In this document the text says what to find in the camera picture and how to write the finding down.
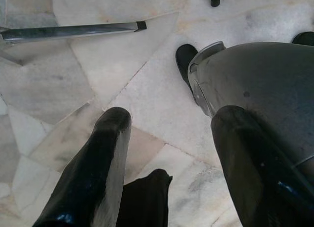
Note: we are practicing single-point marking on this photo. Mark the black cloth flap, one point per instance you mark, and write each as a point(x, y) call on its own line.
point(147, 202)

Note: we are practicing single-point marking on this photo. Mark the black robot left foot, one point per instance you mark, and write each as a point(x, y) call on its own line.
point(185, 60)

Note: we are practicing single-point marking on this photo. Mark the black robot foot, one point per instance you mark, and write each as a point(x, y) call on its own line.
point(304, 39)
point(185, 60)

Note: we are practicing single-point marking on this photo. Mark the black robot right foot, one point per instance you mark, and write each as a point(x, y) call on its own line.
point(304, 39)

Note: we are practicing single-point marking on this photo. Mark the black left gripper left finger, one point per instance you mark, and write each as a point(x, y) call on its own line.
point(86, 175)

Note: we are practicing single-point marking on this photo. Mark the silver metal clothes rack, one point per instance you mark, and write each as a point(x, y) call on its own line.
point(73, 32)

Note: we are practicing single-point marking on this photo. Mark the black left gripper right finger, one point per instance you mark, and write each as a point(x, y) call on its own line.
point(250, 168)

